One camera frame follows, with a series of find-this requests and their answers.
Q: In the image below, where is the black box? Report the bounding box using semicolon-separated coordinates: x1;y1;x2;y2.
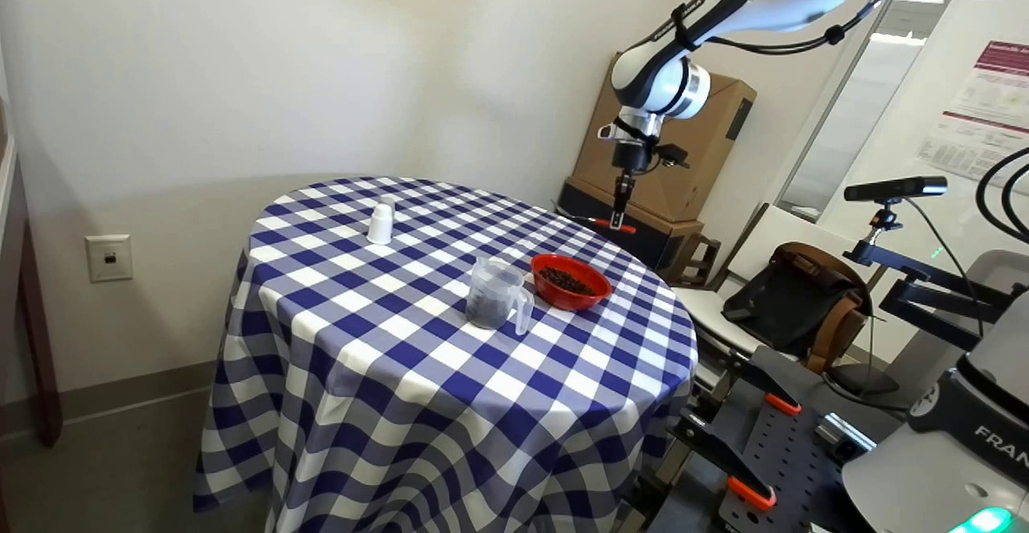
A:
556;177;705;273

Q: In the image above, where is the wooden stool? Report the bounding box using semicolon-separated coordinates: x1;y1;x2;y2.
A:
666;232;722;286

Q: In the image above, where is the red and black spoon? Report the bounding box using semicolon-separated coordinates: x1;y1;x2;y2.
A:
572;213;637;236

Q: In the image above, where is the camera on mount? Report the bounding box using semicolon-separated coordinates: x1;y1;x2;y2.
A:
843;175;1029;351

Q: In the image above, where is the blue white checkered tablecloth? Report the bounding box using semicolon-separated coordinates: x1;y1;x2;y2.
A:
193;176;699;533

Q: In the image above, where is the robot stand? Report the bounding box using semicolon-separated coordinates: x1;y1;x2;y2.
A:
623;346;913;533

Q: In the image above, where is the window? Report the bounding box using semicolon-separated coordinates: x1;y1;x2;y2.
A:
774;0;951;224

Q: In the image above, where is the clear plastic measuring jar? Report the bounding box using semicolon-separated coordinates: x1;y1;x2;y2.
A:
465;256;535;336

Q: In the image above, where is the red bowl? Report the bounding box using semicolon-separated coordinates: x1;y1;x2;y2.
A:
530;253;613;313

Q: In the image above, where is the heap of dark beans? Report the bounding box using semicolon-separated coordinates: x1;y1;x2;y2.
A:
539;267;596;295

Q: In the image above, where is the cardboard box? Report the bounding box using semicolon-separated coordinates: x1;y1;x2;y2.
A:
572;51;757;223

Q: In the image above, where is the black clamp with orange tip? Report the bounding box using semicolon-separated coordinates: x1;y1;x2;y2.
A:
726;351;804;418
670;411;779;513

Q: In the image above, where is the black cable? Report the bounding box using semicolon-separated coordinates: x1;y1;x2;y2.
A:
974;146;1029;245

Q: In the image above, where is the wall socket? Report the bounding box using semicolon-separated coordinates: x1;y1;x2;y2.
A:
84;233;135;284

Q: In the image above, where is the poster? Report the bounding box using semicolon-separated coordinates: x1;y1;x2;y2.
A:
916;39;1029;186

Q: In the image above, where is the white paper cup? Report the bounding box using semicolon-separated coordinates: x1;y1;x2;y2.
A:
367;201;396;245

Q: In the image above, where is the silver metal bracket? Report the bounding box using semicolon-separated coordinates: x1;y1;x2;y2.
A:
815;412;878;463

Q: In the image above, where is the black and brown bag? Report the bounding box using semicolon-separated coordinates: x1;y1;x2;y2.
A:
721;241;875;375

